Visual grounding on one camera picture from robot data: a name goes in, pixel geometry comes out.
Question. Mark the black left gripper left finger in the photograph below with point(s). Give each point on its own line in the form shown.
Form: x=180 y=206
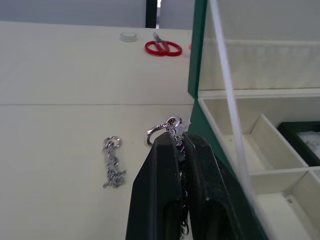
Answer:
x=150 y=190

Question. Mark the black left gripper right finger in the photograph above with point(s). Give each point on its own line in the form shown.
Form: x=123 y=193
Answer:
x=212 y=190

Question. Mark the green jewelry box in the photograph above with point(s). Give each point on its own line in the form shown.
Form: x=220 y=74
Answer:
x=265 y=105

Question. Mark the black display case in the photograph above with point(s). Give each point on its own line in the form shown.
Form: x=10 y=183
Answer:
x=303 y=142

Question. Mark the black vertical post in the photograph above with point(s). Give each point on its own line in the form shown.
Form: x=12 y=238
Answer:
x=151 y=13

